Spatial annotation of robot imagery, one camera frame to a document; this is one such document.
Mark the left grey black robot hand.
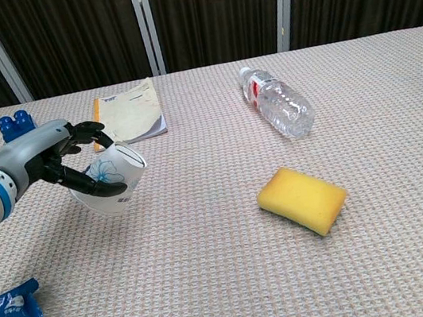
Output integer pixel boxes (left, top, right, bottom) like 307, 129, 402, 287
0, 110, 129, 214

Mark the white paper cup blue flower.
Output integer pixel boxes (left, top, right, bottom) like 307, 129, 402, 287
62, 137, 155, 222

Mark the blue toy building block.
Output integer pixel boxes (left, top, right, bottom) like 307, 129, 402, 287
0, 108, 40, 145

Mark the worn notebook orange spine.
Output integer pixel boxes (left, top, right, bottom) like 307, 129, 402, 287
83, 74, 171, 153

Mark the patterned woven tablecloth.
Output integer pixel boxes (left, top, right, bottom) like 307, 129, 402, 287
0, 25, 423, 317

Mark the clear plastic water bottle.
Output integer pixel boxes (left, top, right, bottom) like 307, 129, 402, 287
238, 56, 320, 146

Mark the yellow sponge green underside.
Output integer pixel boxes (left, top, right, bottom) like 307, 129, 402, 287
252, 157, 354, 246

